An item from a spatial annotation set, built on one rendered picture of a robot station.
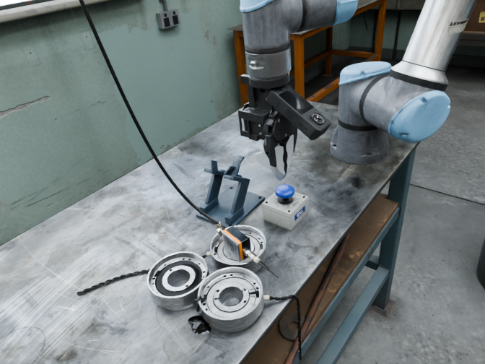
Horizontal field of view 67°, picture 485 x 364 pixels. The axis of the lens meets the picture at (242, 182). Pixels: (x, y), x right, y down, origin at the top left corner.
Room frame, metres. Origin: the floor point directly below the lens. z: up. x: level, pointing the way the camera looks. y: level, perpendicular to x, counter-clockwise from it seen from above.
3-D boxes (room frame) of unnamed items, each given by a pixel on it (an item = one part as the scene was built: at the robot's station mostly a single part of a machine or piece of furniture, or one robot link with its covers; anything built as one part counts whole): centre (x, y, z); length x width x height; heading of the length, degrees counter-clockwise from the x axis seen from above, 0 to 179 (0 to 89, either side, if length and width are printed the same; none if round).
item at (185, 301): (0.45, 0.13, 0.82); 0.10 x 0.10 x 0.04
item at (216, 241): (0.50, 0.02, 0.82); 0.10 x 0.10 x 0.04
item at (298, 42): (3.16, -0.77, 0.39); 1.50 x 0.62 x 0.78; 137
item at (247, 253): (0.47, 0.01, 0.85); 0.17 x 0.02 x 0.04; 34
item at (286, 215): (0.61, -0.09, 0.82); 0.08 x 0.07 x 0.05; 137
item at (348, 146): (0.85, -0.32, 0.85); 0.15 x 0.15 x 0.10
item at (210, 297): (0.39, 0.04, 0.82); 0.08 x 0.08 x 0.02
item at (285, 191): (0.61, -0.08, 0.85); 0.04 x 0.04 x 0.05
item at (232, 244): (0.49, 0.03, 0.85); 0.05 x 0.02 x 0.04; 34
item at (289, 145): (0.64, -0.08, 0.94); 0.06 x 0.03 x 0.09; 47
